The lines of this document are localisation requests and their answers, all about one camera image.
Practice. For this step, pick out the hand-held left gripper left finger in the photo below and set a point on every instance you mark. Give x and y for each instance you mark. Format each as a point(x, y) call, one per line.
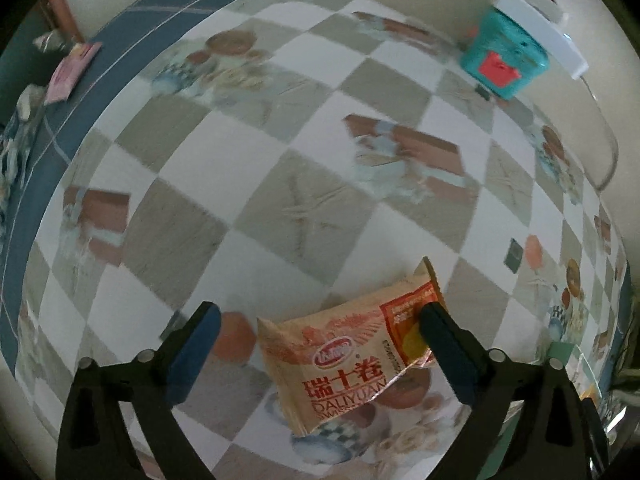
point(192, 355)

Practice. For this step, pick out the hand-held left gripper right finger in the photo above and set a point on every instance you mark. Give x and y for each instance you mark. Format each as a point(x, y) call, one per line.
point(447, 355)

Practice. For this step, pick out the beige orange cake roll packet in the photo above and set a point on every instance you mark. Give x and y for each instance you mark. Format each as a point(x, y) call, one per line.
point(345, 360)

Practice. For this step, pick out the blue white patterned cloth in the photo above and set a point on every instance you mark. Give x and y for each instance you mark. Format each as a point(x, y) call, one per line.
point(15, 150)

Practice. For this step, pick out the small pink packet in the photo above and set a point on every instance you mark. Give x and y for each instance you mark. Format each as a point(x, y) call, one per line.
point(70, 72)

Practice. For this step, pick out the teal box with red label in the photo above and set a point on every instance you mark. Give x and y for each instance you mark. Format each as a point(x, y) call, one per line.
point(505, 45)

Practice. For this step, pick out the dark cabinet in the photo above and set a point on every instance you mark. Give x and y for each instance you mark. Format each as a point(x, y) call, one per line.
point(25, 60)

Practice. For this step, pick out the white power strip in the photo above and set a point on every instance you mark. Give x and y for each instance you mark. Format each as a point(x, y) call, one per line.
point(545, 25)

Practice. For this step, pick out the crumpled silver wrapper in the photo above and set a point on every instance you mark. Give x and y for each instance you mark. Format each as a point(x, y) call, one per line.
point(50, 40)

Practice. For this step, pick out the reddish door frame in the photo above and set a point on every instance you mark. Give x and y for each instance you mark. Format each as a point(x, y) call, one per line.
point(62, 10)

